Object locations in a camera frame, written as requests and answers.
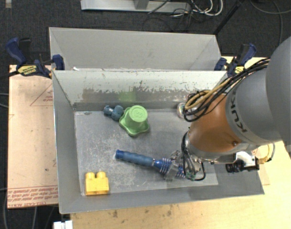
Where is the green plastic cup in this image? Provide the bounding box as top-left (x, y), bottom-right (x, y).
top-left (118, 104), bottom-right (151, 138)

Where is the yellow toy building block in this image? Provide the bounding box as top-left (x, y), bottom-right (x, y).
top-left (84, 171), bottom-right (110, 197)

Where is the blue handled tool with spring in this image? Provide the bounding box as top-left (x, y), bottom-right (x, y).
top-left (114, 149), bottom-right (187, 179)

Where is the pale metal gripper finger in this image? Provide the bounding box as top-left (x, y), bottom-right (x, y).
top-left (163, 163), bottom-right (182, 181)
top-left (170, 150), bottom-right (183, 164)

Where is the brown cardboard board red print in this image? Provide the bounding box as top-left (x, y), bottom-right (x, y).
top-left (7, 64), bottom-right (59, 209)

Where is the black cylinder on white bracket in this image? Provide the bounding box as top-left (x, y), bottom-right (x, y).
top-left (225, 151), bottom-right (260, 174)

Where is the grey metal bin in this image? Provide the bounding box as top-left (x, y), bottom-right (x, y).
top-left (49, 27), bottom-right (265, 215)

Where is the blue-grey toy figure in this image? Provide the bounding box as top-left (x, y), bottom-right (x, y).
top-left (103, 104), bottom-right (125, 122)

